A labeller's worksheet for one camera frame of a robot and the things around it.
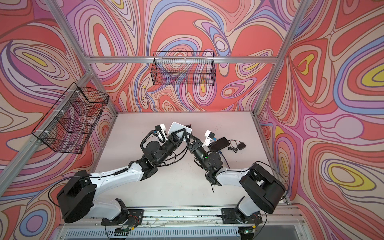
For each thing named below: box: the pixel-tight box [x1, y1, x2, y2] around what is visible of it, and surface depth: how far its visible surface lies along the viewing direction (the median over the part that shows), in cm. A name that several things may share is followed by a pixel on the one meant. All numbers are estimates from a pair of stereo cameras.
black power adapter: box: [228, 139, 247, 151], surface depth 100 cm
